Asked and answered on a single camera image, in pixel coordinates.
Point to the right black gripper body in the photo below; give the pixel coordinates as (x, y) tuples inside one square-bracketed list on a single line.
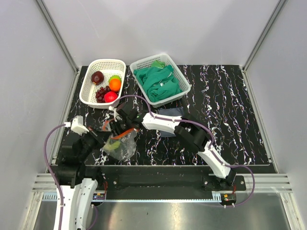
[(121, 126)]

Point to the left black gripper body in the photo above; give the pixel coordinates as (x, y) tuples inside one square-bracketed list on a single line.
[(90, 142)]

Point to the pale green fake cabbage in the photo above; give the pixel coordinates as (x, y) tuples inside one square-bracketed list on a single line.
[(111, 146)]

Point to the clear zip top bag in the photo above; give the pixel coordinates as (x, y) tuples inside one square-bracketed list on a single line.
[(119, 146)]

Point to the red fake peach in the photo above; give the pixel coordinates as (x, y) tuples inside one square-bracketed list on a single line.
[(110, 96)]

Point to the purple fake grapes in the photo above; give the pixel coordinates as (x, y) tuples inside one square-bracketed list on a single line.
[(99, 95)]

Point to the orange fake fruit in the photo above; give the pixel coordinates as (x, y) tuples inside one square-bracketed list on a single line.
[(115, 85)]

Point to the green fake apple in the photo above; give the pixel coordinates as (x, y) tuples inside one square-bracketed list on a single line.
[(115, 77)]

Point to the dark red fake apple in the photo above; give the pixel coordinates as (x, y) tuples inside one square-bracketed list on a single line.
[(97, 77)]

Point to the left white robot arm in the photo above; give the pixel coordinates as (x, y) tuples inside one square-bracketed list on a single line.
[(75, 183)]

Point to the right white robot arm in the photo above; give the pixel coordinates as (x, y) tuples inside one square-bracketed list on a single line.
[(191, 134)]

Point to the green cloth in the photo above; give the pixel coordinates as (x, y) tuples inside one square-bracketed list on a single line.
[(158, 81)]

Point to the grey folded towel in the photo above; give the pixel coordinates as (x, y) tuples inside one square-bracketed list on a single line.
[(179, 111)]

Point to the white oval perforated basket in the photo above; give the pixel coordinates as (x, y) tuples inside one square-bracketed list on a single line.
[(108, 67)]

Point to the left connector box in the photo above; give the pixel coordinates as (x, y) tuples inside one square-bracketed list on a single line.
[(99, 196)]

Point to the connector box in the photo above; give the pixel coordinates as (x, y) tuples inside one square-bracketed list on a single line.
[(228, 199), (99, 196)]

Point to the white rectangular plastic basket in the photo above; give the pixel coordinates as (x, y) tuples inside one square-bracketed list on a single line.
[(146, 62)]

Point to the black marble pattern mat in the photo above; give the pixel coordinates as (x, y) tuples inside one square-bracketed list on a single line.
[(218, 98)]

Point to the right connector box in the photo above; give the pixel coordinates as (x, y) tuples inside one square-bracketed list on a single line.
[(228, 199)]

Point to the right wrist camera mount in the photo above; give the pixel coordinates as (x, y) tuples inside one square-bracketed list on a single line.
[(114, 113)]

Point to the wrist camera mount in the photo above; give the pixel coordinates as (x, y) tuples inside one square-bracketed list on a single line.
[(114, 113), (77, 126)]

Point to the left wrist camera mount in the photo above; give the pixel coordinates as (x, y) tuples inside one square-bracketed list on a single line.
[(77, 126)]

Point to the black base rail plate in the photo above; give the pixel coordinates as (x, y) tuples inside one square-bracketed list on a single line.
[(161, 182)]

